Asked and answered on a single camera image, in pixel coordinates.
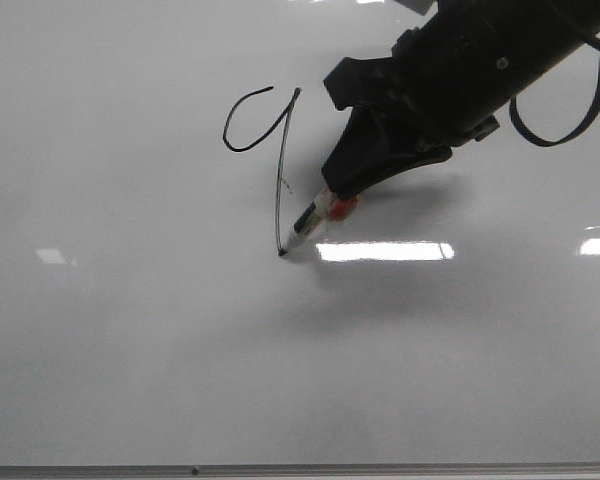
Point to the white glossy whiteboard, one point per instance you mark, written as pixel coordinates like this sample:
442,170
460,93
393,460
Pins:
149,150

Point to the black white marker pen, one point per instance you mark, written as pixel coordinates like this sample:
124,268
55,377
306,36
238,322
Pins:
327,206

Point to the grey aluminium whiteboard frame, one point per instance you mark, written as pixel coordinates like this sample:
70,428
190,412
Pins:
551,470

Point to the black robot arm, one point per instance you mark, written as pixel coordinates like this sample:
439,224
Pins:
566,26

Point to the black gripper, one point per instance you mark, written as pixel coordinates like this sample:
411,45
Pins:
459,68

